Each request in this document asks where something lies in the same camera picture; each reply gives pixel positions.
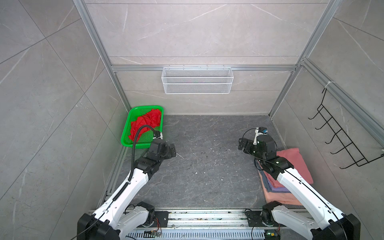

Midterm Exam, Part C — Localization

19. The pink t-shirt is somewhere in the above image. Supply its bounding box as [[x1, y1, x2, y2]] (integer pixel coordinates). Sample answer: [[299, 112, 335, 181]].
[[265, 148, 314, 188]]

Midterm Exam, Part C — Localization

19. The black wire hook rack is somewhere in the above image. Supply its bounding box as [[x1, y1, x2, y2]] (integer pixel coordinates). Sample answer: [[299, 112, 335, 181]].
[[308, 88, 384, 170]]

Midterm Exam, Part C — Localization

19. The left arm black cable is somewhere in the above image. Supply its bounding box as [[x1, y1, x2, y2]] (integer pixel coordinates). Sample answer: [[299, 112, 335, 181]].
[[128, 125, 161, 182]]

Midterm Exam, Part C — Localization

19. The red t-shirt in basket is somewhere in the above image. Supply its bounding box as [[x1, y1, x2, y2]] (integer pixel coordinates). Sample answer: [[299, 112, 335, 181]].
[[124, 106, 164, 144]]

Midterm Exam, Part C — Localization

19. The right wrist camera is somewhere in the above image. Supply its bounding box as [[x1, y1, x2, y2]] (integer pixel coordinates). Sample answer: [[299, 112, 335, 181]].
[[253, 127, 268, 145]]

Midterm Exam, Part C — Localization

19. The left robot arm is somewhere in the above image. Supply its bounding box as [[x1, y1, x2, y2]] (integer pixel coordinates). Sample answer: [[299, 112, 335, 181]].
[[73, 139, 177, 240]]

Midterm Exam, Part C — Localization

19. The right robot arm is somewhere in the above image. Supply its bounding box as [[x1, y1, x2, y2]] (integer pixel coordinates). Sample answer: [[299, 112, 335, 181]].
[[238, 129, 361, 240]]

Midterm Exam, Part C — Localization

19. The folded grey t-shirt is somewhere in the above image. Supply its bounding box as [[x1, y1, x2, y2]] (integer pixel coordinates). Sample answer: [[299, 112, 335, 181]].
[[258, 170, 272, 193]]

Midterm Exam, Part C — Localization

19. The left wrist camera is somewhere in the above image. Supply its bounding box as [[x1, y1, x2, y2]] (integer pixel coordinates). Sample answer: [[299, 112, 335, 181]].
[[153, 131, 163, 140]]

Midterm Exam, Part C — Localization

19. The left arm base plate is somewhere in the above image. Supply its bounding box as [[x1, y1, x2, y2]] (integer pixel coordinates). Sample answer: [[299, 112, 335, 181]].
[[151, 211, 170, 228]]

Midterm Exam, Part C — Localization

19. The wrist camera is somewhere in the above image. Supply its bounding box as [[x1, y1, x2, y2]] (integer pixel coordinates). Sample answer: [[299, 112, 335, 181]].
[[153, 131, 163, 140], [253, 127, 268, 145]]

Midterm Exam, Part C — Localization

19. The aluminium rail frame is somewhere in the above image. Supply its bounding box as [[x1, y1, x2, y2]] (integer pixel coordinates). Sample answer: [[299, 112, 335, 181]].
[[123, 208, 303, 240]]

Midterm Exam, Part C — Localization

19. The green plastic basket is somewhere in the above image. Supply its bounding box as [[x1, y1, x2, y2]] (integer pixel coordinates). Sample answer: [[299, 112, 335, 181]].
[[120, 105, 165, 150]]

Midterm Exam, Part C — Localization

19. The folded purple t-shirt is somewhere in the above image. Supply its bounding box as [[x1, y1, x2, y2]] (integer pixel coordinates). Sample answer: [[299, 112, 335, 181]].
[[268, 180, 290, 193]]

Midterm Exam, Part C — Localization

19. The folded salmon t-shirt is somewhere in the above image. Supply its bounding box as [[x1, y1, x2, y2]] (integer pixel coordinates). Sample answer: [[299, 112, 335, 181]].
[[262, 183, 303, 206]]

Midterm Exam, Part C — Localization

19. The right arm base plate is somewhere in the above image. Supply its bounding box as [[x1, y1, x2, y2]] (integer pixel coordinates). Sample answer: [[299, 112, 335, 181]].
[[244, 209, 271, 227]]

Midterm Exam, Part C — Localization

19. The white wire mesh basket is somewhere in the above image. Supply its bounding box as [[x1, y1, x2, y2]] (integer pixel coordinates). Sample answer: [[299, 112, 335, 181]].
[[162, 67, 234, 95]]

